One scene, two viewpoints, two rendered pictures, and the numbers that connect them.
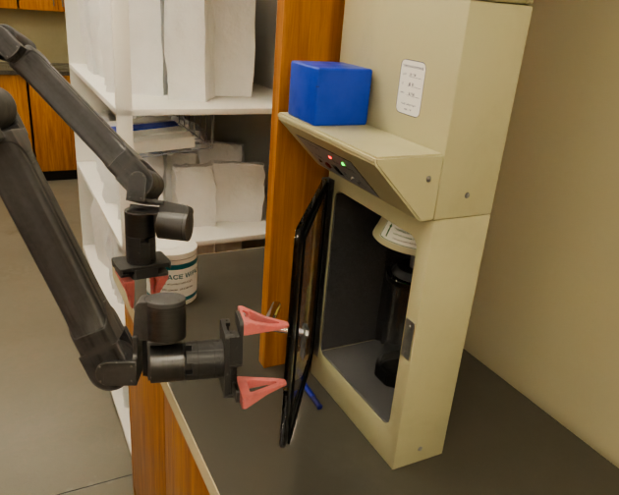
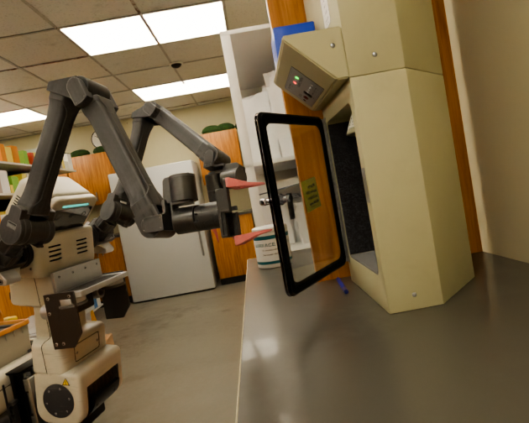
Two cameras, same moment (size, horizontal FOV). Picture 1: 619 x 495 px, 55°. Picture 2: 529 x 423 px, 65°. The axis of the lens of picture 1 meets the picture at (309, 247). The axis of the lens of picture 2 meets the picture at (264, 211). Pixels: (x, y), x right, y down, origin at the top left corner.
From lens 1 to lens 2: 0.60 m
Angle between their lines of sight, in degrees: 33
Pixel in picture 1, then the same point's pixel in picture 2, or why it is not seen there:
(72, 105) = (180, 128)
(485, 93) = not seen: outside the picture
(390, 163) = (295, 38)
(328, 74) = (280, 29)
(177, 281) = (271, 248)
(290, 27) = not seen: hidden behind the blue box
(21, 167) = (102, 112)
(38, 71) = (165, 117)
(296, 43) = not seen: hidden behind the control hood
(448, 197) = (357, 58)
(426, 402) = (404, 244)
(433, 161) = (332, 32)
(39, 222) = (112, 140)
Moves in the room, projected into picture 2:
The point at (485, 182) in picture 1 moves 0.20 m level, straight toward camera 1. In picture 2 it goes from (389, 41) to (331, 25)
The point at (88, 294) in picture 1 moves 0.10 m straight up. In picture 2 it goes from (137, 177) to (128, 133)
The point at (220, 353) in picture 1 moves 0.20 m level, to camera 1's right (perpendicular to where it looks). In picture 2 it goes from (216, 205) to (305, 190)
